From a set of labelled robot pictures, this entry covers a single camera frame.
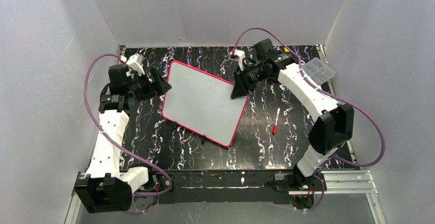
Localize white red whiteboard marker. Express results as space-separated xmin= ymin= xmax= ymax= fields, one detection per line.
xmin=272 ymin=107 xmax=281 ymax=135

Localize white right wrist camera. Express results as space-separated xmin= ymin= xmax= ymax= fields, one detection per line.
xmin=229 ymin=49 xmax=245 ymax=71

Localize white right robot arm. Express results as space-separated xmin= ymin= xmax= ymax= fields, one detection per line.
xmin=229 ymin=39 xmax=354 ymax=187

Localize clear plastic compartment box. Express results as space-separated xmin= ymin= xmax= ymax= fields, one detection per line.
xmin=303 ymin=57 xmax=336 ymax=86

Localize aluminium front frame rail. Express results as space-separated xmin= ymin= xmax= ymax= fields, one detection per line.
xmin=66 ymin=169 xmax=386 ymax=223

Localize pink framed whiteboard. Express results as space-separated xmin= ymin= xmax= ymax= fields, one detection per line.
xmin=162 ymin=60 xmax=249 ymax=148

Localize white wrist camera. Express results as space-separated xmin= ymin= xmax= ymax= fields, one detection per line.
xmin=229 ymin=49 xmax=245 ymax=71
xmin=126 ymin=53 xmax=145 ymax=76

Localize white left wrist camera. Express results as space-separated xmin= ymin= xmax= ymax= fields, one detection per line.
xmin=126 ymin=53 xmax=145 ymax=76

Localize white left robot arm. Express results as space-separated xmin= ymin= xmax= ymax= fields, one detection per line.
xmin=74 ymin=64 xmax=171 ymax=213

